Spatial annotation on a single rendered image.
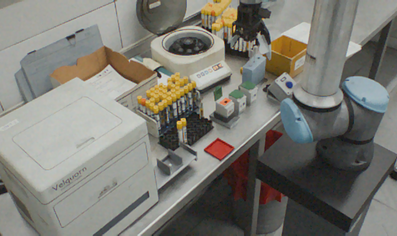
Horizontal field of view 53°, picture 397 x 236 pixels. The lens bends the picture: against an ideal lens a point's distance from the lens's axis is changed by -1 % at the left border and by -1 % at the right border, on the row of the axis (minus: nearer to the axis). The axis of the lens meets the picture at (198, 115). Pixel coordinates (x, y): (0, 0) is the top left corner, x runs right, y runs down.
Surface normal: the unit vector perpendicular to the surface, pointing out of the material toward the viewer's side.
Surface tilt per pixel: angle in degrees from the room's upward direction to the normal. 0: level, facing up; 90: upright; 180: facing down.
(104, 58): 89
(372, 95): 10
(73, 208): 90
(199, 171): 0
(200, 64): 90
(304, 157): 4
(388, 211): 0
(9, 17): 90
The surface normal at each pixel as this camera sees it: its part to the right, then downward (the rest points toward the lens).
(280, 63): -0.70, 0.47
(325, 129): 0.29, 0.59
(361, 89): 0.14, -0.76
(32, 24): 0.74, 0.41
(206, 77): 0.24, -0.49
